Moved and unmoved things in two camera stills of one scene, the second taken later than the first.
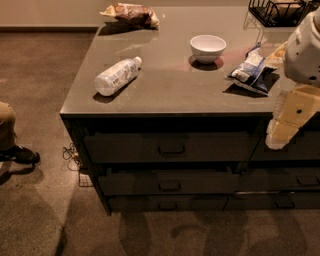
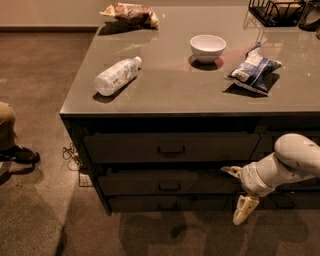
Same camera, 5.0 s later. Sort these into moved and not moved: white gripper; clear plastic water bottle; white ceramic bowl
Moved: white gripper
Not moved: white ceramic bowl; clear plastic water bottle
